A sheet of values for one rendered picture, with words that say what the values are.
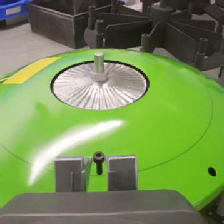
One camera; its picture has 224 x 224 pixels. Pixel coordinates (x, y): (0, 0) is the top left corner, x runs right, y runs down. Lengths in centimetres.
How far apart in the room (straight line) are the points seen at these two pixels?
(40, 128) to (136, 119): 8
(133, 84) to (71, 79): 7
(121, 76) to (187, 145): 11
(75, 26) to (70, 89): 51
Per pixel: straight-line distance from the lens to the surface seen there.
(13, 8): 104
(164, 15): 69
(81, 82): 31
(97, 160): 18
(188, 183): 24
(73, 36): 82
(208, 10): 94
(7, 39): 97
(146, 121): 26
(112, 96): 29
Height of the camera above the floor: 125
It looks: 36 degrees down
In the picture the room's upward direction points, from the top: straight up
